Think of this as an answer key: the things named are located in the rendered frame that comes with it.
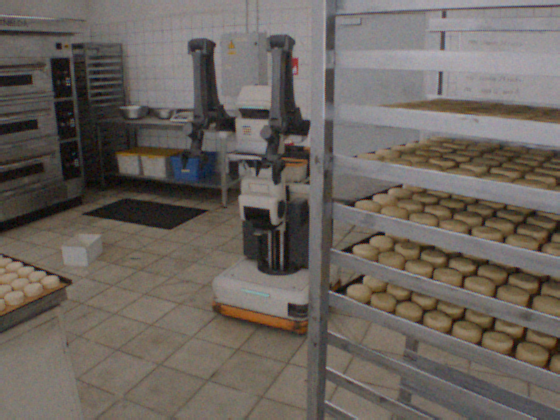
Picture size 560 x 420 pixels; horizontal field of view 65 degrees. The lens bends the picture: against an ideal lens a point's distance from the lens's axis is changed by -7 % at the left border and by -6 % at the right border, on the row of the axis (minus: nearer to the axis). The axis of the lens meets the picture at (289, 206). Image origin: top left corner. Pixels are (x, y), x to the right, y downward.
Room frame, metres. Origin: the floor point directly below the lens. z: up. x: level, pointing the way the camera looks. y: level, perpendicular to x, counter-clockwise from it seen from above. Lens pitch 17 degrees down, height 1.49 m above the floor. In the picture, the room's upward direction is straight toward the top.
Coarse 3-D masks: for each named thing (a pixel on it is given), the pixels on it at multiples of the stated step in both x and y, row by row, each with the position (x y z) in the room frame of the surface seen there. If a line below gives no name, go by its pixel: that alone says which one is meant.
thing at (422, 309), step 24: (360, 288) 0.85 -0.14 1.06; (384, 288) 0.88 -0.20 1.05; (408, 312) 0.75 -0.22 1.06; (432, 312) 0.75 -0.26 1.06; (456, 312) 0.75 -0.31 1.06; (456, 336) 0.68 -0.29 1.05; (480, 336) 0.68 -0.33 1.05; (504, 336) 0.66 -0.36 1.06; (528, 336) 0.66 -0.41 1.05; (552, 336) 0.65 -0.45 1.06; (528, 360) 0.60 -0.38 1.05; (552, 360) 0.59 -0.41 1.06
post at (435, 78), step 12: (432, 12) 1.16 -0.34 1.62; (444, 12) 1.15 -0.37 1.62; (432, 36) 1.15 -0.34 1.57; (444, 36) 1.16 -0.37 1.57; (432, 48) 1.15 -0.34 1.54; (444, 48) 1.16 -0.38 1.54; (432, 72) 1.15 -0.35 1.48; (432, 84) 1.15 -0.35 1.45; (408, 348) 1.15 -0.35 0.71; (408, 396) 1.14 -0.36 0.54
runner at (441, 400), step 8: (400, 384) 1.14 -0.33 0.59; (408, 384) 1.14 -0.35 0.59; (416, 384) 1.12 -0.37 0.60; (416, 392) 1.10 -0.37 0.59; (424, 392) 1.10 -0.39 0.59; (432, 392) 1.09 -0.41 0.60; (432, 400) 1.06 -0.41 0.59; (440, 400) 1.06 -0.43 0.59; (448, 400) 1.05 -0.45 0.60; (448, 408) 1.03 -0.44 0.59; (456, 408) 1.03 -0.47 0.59; (464, 408) 1.02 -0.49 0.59; (472, 408) 1.01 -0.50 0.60; (464, 416) 0.99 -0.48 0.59; (472, 416) 0.99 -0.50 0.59; (480, 416) 0.99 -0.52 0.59; (488, 416) 0.98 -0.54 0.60
